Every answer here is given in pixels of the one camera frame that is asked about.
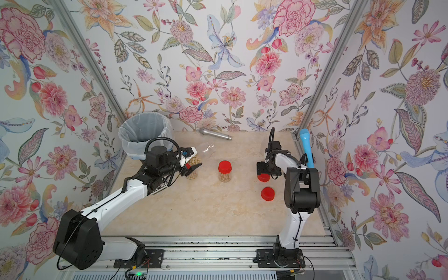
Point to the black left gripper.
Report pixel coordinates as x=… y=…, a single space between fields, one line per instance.
x=189 y=163

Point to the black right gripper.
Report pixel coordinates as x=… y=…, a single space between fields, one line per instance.
x=263 y=168

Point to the black bin with white liner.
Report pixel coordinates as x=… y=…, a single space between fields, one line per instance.
x=141 y=128

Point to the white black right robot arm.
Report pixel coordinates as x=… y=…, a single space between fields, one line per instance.
x=301 y=194

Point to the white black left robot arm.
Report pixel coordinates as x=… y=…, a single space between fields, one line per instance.
x=79 y=238

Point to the silver microphone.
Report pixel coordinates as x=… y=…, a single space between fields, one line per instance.
x=209 y=132

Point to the blue microphone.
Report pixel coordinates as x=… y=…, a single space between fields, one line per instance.
x=305 y=137

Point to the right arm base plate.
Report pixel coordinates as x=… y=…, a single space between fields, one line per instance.
x=282 y=258

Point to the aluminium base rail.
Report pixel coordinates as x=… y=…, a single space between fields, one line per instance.
x=321 y=253

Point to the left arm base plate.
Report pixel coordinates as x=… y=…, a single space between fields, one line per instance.
x=148 y=258

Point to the aluminium corner post right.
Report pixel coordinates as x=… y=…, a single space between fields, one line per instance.
x=329 y=71

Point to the aluminium corner post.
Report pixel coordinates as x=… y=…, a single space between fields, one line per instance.
x=79 y=41
x=329 y=71

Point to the aluminium corner post left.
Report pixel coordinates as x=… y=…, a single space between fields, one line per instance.
x=79 y=41

